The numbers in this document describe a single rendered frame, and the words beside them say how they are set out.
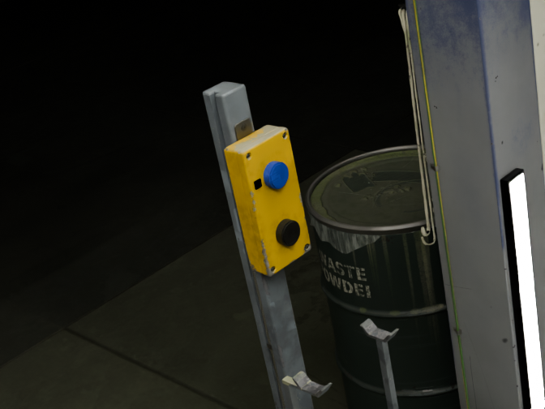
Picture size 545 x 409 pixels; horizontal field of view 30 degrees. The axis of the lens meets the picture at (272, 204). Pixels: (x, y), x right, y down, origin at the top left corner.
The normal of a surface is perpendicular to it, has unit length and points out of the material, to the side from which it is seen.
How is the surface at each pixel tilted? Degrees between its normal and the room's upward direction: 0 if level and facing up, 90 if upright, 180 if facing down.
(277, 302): 90
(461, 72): 90
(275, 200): 90
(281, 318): 90
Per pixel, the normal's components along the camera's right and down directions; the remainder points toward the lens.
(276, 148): 0.70, 0.18
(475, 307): -0.69, 0.43
